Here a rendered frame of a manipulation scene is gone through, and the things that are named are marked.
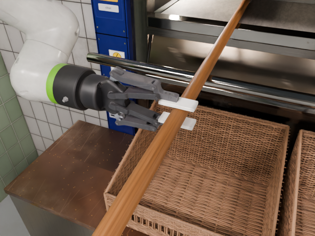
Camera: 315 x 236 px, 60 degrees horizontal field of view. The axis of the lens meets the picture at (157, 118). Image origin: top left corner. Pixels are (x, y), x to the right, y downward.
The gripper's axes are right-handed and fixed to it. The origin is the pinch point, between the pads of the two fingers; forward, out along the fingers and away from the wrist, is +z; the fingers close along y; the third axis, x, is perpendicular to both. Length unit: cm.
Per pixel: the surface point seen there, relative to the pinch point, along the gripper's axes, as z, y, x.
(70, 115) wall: -82, 63, -56
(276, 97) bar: 17.6, 3.0, -18.2
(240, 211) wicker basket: 18, 60, -28
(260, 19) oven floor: 8, 1, -68
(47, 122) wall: -102, 75, -56
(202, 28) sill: -10, 3, -56
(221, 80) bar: 4.7, 1.9, -18.8
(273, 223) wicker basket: 27, 44, -15
